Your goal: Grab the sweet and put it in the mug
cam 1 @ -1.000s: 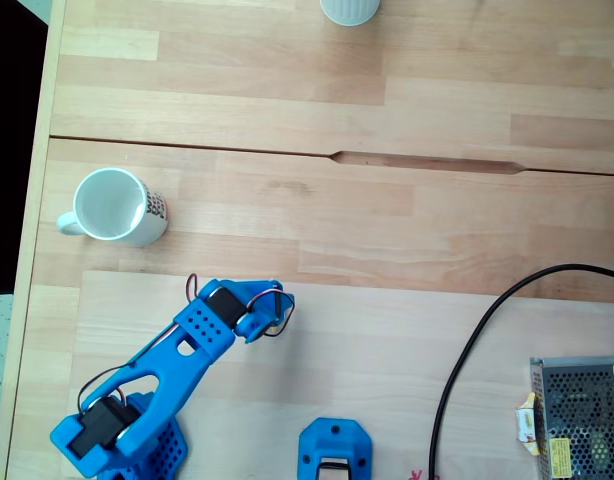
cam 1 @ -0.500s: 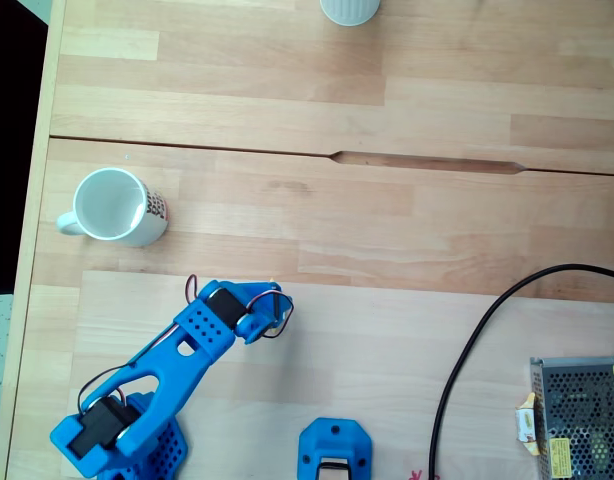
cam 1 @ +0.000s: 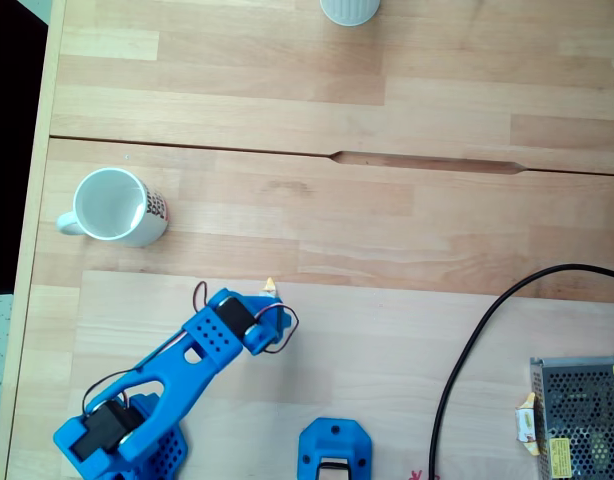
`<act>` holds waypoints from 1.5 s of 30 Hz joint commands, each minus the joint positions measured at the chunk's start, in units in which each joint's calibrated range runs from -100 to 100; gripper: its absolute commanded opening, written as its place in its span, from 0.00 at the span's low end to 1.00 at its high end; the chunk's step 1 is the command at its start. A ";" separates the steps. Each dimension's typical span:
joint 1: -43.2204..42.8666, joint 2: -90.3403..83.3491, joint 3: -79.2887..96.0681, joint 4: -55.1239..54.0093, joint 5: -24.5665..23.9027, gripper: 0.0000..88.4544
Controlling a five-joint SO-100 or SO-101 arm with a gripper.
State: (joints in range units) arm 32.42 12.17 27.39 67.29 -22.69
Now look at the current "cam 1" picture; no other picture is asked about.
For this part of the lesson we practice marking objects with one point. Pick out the white mug with black print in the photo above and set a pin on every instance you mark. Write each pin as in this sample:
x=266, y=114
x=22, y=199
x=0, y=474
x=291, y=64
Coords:
x=107, y=205

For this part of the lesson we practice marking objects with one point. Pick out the blue camera stand base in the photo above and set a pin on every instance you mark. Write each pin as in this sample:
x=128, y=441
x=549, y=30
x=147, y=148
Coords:
x=317, y=440

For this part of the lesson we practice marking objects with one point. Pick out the white ribbed cup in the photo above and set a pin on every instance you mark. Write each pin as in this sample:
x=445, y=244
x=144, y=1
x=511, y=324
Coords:
x=349, y=10

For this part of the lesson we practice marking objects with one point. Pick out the light wooden board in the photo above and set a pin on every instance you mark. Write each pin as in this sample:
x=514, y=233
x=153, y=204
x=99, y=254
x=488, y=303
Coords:
x=387, y=360

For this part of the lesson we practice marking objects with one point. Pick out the white yellow sweet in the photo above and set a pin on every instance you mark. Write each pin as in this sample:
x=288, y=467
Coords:
x=270, y=286
x=526, y=425

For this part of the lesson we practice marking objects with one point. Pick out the metal mesh power supply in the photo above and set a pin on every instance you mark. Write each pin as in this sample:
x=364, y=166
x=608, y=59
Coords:
x=582, y=410

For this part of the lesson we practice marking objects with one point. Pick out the wooden stand post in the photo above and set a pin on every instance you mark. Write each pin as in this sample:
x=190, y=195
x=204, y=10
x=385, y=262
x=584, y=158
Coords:
x=334, y=474

